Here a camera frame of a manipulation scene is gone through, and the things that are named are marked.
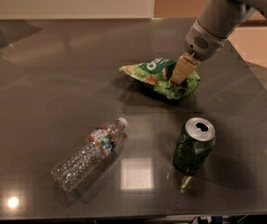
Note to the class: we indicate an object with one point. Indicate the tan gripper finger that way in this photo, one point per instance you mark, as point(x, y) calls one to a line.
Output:
point(185, 65)

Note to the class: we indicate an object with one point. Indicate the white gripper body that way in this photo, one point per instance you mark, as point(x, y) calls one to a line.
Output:
point(204, 45)

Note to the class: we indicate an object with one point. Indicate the green rice chip bag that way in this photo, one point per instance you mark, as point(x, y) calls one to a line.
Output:
point(155, 75)

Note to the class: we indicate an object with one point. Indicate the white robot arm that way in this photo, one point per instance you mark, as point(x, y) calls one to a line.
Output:
point(227, 15)

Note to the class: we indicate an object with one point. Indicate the clear plastic water bottle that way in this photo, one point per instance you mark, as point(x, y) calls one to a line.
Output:
point(80, 162)

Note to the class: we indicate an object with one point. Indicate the green soda can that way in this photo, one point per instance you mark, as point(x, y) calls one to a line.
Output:
point(194, 143)

